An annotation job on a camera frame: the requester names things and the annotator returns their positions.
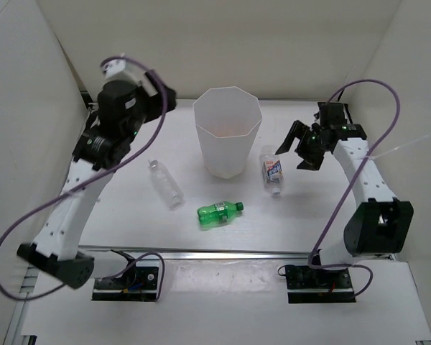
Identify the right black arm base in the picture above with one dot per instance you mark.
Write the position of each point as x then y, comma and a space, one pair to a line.
308, 286

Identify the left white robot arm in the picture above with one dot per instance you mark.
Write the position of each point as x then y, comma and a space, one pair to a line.
55, 249

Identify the green plastic bottle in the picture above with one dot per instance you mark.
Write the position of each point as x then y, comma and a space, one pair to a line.
218, 213

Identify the clear bottle blue white label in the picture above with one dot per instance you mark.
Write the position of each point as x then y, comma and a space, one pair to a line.
271, 169

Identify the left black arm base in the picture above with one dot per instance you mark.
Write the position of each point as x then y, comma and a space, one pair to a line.
140, 281

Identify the clear plastic water bottle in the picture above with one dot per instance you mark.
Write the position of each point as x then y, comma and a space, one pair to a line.
165, 185

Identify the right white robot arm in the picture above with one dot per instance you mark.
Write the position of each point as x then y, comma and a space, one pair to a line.
381, 221

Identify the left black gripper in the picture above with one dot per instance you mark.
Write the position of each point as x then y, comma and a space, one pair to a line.
156, 103

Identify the white faceted plastic bin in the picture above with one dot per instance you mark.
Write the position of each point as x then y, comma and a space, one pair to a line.
227, 120

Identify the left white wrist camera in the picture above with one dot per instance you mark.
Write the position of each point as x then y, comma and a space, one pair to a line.
118, 69

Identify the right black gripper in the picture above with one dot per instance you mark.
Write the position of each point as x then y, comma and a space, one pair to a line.
297, 131

